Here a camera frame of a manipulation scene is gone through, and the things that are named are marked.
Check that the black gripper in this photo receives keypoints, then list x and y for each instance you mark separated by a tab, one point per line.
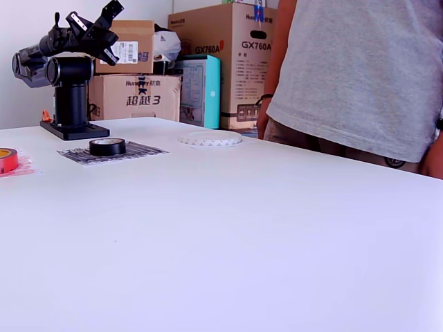
78	24

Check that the small black tape roll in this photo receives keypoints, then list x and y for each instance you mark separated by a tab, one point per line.
107	148

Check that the wide white tape roll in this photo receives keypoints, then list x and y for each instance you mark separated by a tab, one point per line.
207	141

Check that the red tape roll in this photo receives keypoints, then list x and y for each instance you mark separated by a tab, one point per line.
8	162

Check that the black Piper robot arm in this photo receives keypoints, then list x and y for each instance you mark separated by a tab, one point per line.
69	90

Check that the person's right forearm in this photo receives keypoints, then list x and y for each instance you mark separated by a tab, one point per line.
280	45

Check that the person's right hand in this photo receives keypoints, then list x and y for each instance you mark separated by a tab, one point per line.
263	119

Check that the person's left hand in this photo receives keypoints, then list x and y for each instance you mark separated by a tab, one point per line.
432	159

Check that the small cardboard box shipping label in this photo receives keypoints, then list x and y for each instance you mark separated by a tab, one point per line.
138	34

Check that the white plastic bag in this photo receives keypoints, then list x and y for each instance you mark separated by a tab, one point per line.
166	41

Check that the cardboard box with Chinese print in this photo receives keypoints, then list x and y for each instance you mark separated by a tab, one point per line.
138	100

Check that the orange clamp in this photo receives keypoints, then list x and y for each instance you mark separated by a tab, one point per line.
46	115

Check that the teal cardboard box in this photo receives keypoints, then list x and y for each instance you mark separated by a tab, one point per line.
200	90

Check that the black scribbled paper sheet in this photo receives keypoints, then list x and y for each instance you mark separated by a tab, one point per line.
145	151

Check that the tall GX760A cardboard box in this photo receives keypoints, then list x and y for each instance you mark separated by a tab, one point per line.
242	69

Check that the red scribbled paper sheet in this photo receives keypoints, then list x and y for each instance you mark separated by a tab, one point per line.
27	166

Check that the khaki trousers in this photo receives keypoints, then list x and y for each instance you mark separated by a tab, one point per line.
294	136

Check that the grey t-shirt torso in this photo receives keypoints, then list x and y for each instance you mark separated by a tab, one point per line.
363	69

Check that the black smartwatch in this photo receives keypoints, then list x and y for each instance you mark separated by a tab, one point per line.
440	124

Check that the camera board on black bracket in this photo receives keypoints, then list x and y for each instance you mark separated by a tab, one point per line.
110	10

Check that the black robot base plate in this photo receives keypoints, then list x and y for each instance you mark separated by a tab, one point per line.
97	131

